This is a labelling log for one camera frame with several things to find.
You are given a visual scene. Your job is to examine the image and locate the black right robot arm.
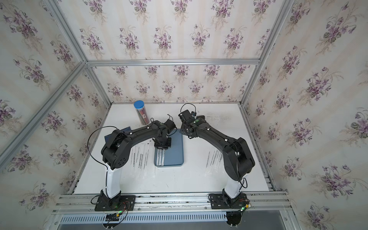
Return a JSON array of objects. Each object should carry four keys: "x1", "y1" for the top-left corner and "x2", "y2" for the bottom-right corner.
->
[{"x1": 178, "y1": 110, "x2": 255, "y2": 199}]

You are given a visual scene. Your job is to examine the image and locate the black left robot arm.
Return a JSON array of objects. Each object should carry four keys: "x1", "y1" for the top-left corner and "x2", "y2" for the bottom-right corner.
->
[{"x1": 101, "y1": 119, "x2": 176, "y2": 199}]

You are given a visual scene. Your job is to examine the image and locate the blue storage tray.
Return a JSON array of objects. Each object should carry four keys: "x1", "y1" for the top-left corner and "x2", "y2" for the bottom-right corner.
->
[{"x1": 154, "y1": 131, "x2": 184, "y2": 167}]

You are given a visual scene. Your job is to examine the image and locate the clear tube of coloured pencils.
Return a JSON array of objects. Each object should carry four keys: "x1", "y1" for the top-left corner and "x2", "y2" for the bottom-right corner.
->
[{"x1": 134, "y1": 100, "x2": 150, "y2": 125}]

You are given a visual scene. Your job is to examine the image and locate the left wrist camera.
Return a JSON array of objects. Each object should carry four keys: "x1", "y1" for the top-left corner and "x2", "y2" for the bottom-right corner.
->
[{"x1": 164, "y1": 119, "x2": 176, "y2": 135}]

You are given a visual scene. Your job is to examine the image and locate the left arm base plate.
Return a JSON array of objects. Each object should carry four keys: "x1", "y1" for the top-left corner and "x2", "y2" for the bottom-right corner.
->
[{"x1": 94, "y1": 190, "x2": 136, "y2": 212}]

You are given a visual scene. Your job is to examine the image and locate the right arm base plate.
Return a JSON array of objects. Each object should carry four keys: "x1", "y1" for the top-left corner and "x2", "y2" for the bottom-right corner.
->
[{"x1": 208, "y1": 192, "x2": 250, "y2": 211}]

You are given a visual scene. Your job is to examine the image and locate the aluminium mounting rail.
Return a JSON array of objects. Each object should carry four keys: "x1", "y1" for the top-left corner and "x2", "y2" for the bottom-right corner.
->
[{"x1": 51, "y1": 191, "x2": 292, "y2": 215}]

